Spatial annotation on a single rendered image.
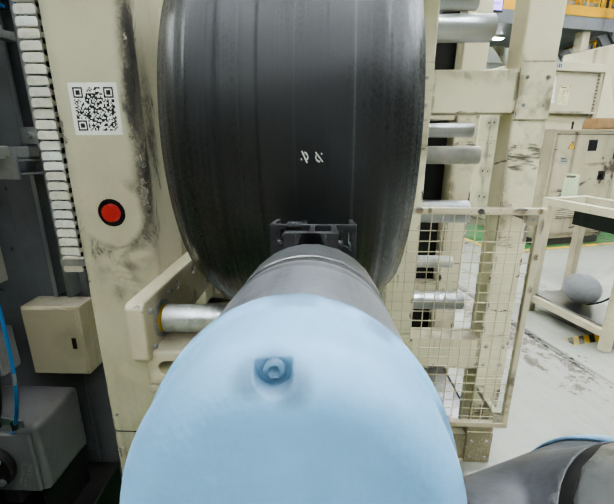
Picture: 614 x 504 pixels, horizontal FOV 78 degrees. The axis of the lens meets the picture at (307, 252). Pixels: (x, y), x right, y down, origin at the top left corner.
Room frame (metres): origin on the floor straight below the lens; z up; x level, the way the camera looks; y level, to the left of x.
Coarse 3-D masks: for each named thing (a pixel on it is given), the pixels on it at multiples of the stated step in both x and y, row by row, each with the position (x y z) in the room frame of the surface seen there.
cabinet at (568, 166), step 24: (552, 144) 4.10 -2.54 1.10; (576, 144) 4.15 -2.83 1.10; (600, 144) 4.23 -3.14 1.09; (552, 168) 4.09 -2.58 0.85; (576, 168) 4.17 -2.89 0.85; (600, 168) 4.25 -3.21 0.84; (552, 192) 4.11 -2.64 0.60; (576, 192) 4.18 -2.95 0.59; (600, 192) 4.27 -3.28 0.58; (552, 216) 4.12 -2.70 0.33; (528, 240) 4.20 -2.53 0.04; (552, 240) 4.16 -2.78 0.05
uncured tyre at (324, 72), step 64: (192, 0) 0.44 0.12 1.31; (256, 0) 0.43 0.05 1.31; (320, 0) 0.43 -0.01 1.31; (384, 0) 0.43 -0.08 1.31; (192, 64) 0.42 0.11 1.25; (256, 64) 0.41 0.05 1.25; (320, 64) 0.41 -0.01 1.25; (384, 64) 0.41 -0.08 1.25; (192, 128) 0.41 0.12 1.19; (256, 128) 0.40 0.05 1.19; (320, 128) 0.40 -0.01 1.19; (384, 128) 0.40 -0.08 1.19; (192, 192) 0.42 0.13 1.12; (256, 192) 0.41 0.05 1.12; (320, 192) 0.40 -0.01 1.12; (384, 192) 0.41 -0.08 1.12; (192, 256) 0.49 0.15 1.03; (256, 256) 0.44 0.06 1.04; (384, 256) 0.45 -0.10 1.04
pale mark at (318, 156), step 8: (304, 144) 0.40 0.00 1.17; (312, 144) 0.40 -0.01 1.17; (320, 144) 0.40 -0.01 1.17; (304, 152) 0.40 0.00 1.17; (312, 152) 0.40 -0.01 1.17; (320, 152) 0.40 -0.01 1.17; (304, 160) 0.40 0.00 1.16; (312, 160) 0.40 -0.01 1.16; (320, 160) 0.40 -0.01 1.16; (304, 168) 0.40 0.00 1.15; (312, 168) 0.40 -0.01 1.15; (320, 168) 0.40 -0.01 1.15
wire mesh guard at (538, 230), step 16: (416, 208) 1.00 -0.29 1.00; (432, 208) 1.00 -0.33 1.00; (448, 208) 1.00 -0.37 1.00; (464, 208) 1.00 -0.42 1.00; (480, 208) 0.99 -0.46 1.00; (496, 208) 0.99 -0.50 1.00; (512, 208) 0.99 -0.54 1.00; (528, 208) 0.99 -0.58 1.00; (544, 208) 0.99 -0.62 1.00; (464, 224) 1.00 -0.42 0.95; (496, 240) 1.00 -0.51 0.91; (416, 272) 1.01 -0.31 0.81; (432, 272) 1.01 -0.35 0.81; (448, 272) 1.00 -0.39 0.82; (464, 272) 1.00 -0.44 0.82; (480, 272) 1.00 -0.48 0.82; (528, 272) 0.99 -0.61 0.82; (528, 288) 0.99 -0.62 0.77; (528, 304) 0.99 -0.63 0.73; (400, 320) 1.01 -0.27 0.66; (416, 320) 1.01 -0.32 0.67; (432, 320) 1.00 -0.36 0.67; (448, 320) 1.01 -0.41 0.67; (480, 352) 1.00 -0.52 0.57; (512, 352) 1.00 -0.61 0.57; (512, 368) 0.99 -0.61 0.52; (496, 384) 1.00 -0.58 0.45; (512, 384) 0.99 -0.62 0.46; (480, 400) 1.00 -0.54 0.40; (496, 400) 1.00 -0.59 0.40; (480, 416) 1.00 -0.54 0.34
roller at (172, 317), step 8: (168, 304) 0.56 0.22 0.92; (176, 304) 0.56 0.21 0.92; (184, 304) 0.56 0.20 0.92; (192, 304) 0.56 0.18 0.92; (200, 304) 0.56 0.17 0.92; (208, 304) 0.56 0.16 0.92; (216, 304) 0.56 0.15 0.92; (160, 312) 0.54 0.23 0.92; (168, 312) 0.54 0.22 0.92; (176, 312) 0.54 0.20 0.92; (184, 312) 0.54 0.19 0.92; (192, 312) 0.54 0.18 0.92; (200, 312) 0.54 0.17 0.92; (208, 312) 0.54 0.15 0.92; (216, 312) 0.54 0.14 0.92; (160, 320) 0.54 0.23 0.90; (168, 320) 0.54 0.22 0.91; (176, 320) 0.54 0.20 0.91; (184, 320) 0.54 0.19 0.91; (192, 320) 0.54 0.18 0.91; (200, 320) 0.54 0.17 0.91; (208, 320) 0.53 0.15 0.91; (160, 328) 0.54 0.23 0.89; (168, 328) 0.54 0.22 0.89; (176, 328) 0.54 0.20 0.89; (184, 328) 0.54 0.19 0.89; (192, 328) 0.54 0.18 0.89; (200, 328) 0.54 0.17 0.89
